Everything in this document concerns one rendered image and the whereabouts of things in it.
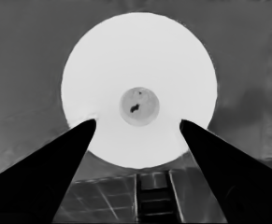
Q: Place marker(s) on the large thick white disc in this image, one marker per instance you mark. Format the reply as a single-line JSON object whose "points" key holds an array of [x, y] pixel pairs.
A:
{"points": [[135, 53]]}

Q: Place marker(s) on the dark robot body block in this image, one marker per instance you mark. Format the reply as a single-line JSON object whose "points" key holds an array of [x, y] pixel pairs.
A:
{"points": [[154, 199]]}

